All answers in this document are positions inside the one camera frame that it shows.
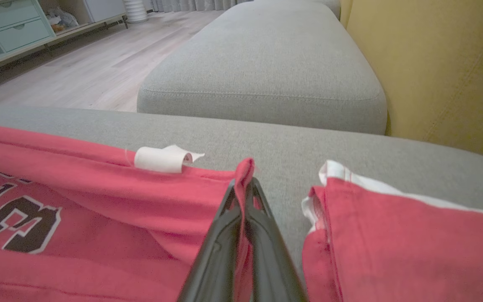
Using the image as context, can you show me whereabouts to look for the white ribbed cylinder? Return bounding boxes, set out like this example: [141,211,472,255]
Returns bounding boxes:
[123,0,148,23]

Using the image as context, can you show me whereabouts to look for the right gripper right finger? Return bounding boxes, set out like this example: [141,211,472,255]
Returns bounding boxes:
[244,176,309,302]

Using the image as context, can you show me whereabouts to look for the large grey sofa seat cushion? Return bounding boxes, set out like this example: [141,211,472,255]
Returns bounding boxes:
[0,104,483,279]

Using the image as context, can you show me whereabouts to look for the crumpled bag in cabinet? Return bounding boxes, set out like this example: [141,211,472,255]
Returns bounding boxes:
[46,6,79,33]

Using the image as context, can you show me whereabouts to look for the grey pleated curtain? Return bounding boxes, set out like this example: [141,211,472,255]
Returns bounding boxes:
[148,0,254,13]

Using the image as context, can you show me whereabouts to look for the small grey sofa seat cushion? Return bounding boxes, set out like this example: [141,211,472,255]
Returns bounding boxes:
[136,0,388,136]

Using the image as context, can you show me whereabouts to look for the red and white printed jersey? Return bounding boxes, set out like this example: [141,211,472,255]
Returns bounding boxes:
[0,124,267,302]

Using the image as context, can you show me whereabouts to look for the red shorts with white stripe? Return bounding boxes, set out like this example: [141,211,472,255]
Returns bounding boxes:
[301,159,483,302]

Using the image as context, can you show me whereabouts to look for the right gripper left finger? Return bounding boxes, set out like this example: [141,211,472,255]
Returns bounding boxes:
[178,178,247,302]

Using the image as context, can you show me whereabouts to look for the yellow sofa backrest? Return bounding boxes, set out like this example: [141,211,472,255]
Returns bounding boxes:
[340,0,483,167]

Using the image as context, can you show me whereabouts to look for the mint green drawer cabinet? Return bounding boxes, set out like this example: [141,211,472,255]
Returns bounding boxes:
[0,0,129,79]

